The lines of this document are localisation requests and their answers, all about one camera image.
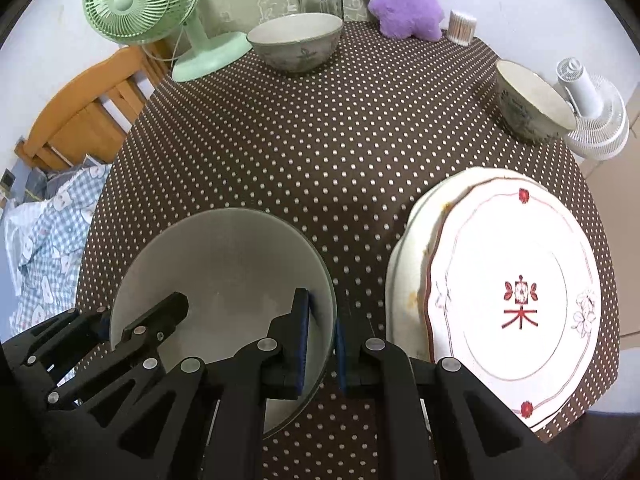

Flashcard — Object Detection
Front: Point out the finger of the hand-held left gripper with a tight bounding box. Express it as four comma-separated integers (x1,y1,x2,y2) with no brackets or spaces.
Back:
10,307,111,368
47,291,190,406

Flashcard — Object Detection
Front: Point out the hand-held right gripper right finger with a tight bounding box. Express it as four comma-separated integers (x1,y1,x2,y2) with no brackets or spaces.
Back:
334,287,576,480

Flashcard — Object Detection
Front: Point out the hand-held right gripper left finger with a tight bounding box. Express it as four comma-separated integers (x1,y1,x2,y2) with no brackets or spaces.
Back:
115,287,316,480

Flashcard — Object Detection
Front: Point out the grey-green ceramic bowl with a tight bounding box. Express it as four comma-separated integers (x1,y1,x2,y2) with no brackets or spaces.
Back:
495,59,577,143
246,12,345,74
109,208,337,438

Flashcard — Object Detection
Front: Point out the white plate with red pattern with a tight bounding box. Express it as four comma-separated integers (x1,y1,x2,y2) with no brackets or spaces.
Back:
425,175,603,433

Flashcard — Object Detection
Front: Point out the blue checked blanket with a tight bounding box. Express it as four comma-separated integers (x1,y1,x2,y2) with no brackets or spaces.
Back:
2,162,113,336

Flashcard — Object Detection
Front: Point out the dark grey cloth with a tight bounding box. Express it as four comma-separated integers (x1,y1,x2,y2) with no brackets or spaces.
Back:
27,157,101,186

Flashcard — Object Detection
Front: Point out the wooden headboard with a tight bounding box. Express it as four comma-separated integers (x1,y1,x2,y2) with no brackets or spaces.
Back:
14,42,173,173

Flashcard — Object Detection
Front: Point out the green desk fan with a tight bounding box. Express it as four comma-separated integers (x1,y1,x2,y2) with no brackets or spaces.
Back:
82,0,253,83

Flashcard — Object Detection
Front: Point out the cotton swab container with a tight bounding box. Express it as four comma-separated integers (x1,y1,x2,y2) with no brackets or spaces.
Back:
446,9,478,47

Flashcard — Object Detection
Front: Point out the white fan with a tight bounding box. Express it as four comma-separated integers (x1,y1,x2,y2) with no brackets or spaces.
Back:
555,56,631,161

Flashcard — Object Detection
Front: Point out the purple plush toy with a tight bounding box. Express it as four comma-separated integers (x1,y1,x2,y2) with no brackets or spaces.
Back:
364,0,443,42

